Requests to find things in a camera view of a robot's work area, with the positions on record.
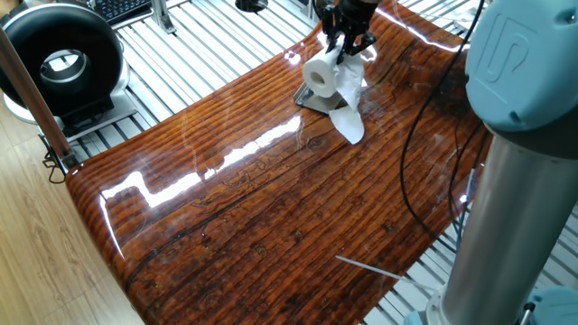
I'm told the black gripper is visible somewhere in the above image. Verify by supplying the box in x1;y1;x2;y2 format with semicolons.
319;0;383;66

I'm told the white toilet paper roll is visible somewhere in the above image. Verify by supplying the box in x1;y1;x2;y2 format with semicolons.
302;40;368;145

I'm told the shiny metal toilet paper holder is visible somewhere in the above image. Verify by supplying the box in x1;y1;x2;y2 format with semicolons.
293;83;350;115

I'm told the black round object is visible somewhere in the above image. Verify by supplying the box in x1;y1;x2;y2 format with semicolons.
234;0;271;14

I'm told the glossy wood-grain table mat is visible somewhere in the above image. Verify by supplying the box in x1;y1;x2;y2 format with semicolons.
65;0;493;325

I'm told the black keyboard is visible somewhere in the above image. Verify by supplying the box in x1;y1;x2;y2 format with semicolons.
79;0;154;26

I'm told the white zip tie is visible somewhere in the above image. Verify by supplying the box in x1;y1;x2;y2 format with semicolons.
334;255;442;293

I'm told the small aluminium bracket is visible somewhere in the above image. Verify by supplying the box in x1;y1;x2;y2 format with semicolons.
150;0;177;35

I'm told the black ring-shaped device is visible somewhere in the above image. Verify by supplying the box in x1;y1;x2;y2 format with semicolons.
0;2;136;139

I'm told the small tangled black cable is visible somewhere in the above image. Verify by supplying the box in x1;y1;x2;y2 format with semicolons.
42;135;68;185

